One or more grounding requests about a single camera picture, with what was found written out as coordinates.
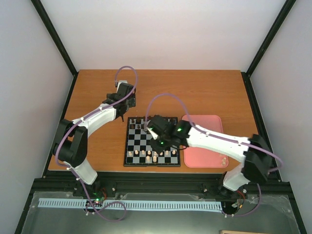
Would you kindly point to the pink tray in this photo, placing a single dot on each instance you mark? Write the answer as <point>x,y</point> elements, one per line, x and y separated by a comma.
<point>203,158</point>

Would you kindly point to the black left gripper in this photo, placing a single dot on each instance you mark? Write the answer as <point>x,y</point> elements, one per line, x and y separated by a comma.
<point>133,101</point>

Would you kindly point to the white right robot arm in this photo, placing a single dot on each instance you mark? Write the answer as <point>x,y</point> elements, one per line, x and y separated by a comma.
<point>252,153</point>

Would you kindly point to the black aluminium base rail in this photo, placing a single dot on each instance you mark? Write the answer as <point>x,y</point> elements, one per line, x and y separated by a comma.
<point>206,185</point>

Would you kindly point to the black frame post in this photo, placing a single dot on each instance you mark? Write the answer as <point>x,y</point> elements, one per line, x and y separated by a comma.
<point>283,13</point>
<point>54,35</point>

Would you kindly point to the dark chess piece row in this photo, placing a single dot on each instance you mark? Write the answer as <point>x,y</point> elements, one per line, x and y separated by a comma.
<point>138,122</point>

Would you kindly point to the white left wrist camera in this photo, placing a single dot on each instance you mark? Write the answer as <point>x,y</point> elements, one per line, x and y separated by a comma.
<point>122,81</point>

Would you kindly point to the light blue cable duct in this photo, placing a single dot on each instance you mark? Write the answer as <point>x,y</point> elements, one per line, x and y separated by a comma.
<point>132,205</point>

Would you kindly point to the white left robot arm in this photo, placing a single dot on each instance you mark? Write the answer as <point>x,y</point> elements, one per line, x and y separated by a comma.
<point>71,140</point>

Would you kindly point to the left black frame post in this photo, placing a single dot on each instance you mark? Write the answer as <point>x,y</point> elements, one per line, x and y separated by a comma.
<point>54,35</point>

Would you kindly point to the right black frame post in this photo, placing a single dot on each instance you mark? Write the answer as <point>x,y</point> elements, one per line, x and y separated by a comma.
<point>283,13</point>

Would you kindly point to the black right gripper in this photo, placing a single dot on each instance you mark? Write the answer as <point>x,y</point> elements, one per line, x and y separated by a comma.
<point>157,147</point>

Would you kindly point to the black white chessboard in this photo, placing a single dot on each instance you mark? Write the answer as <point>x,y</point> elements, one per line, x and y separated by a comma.
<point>138,139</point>

